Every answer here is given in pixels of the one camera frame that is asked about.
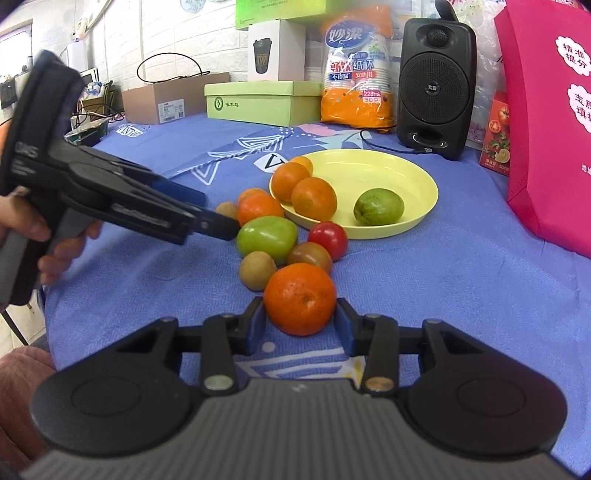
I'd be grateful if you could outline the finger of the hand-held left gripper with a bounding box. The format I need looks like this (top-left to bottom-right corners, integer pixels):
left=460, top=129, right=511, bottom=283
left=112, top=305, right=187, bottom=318
left=188, top=209, right=241, bottom=242
left=150, top=176, right=207, bottom=207

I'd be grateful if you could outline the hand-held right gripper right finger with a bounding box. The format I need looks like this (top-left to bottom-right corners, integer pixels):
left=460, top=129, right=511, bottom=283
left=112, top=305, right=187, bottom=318
left=335, top=298, right=486, bottom=396

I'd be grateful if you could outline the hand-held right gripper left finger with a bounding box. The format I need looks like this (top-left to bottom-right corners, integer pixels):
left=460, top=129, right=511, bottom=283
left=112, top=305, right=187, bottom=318
left=108, top=298, right=267, bottom=398

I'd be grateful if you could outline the large orange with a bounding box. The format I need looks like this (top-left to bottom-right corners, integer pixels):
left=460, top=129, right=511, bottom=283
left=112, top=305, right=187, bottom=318
left=263, top=262, right=338, bottom=337

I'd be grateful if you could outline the yellow plate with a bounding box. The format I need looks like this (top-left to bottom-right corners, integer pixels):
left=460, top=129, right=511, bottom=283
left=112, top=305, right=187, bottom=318
left=269, top=148, right=439, bottom=240

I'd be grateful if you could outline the person's left hand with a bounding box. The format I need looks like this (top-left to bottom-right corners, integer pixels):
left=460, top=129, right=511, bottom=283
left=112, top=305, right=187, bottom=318
left=0, top=187, right=105, bottom=285

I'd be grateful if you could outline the large brown kiwi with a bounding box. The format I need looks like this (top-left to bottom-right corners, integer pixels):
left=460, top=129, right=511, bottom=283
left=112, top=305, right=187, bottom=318
left=239, top=250, right=279, bottom=291

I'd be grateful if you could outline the dark red-green tomato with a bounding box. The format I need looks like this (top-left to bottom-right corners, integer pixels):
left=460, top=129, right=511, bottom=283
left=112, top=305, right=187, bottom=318
left=286, top=241, right=334, bottom=277

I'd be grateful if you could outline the blue printed tablecloth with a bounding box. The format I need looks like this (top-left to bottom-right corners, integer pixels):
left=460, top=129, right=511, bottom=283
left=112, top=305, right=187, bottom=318
left=44, top=113, right=591, bottom=480

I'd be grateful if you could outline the red tomato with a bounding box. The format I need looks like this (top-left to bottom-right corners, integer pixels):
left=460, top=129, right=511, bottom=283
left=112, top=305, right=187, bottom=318
left=307, top=221, right=349, bottom=261

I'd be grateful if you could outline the brown cardboard box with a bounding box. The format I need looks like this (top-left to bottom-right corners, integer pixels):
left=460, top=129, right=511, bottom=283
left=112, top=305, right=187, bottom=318
left=121, top=72, right=232, bottom=125

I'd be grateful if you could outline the green shoe box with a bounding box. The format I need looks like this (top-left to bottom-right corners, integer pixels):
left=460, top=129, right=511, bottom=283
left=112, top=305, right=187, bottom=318
left=204, top=80, right=324, bottom=127

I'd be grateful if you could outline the green lime on plate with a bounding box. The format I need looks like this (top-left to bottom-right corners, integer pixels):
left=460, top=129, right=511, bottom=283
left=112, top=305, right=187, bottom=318
left=353, top=188, right=405, bottom=227

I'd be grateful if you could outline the white box with cup print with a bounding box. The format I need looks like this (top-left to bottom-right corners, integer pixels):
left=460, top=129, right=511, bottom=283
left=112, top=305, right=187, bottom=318
left=248, top=18, right=307, bottom=84

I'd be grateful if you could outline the bright green box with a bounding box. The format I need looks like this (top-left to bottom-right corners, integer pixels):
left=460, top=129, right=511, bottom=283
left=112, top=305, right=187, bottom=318
left=235, top=0, right=340, bottom=32

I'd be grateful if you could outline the orange paper cup pack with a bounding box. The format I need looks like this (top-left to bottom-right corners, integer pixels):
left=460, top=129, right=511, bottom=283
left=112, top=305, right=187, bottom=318
left=318, top=7, right=398, bottom=134

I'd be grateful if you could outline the red tomato-print box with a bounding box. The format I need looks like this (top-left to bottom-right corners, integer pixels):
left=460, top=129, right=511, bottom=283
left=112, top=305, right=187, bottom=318
left=480, top=90, right=511, bottom=178

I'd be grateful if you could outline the black speaker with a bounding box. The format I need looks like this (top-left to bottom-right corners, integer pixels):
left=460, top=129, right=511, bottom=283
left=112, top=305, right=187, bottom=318
left=396, top=17, right=478, bottom=161

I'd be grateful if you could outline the pink fabric bag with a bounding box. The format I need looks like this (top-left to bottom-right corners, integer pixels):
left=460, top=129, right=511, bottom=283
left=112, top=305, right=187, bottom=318
left=494, top=0, right=591, bottom=259

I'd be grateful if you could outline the clear plastic bag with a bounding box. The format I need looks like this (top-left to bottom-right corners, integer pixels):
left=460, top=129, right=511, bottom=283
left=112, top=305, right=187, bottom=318
left=459, top=0, right=509, bottom=144

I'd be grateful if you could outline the wire basket with clutter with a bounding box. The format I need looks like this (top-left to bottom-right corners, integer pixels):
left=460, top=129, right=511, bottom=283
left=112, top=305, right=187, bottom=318
left=74, top=79, right=124, bottom=121

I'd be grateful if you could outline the black looped cable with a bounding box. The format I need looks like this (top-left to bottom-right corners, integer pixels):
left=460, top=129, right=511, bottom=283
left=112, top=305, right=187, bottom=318
left=137, top=53, right=208, bottom=85

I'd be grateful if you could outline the black speaker cable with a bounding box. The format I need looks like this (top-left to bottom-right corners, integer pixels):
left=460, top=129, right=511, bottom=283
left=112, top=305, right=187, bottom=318
left=360, top=128, right=435, bottom=155

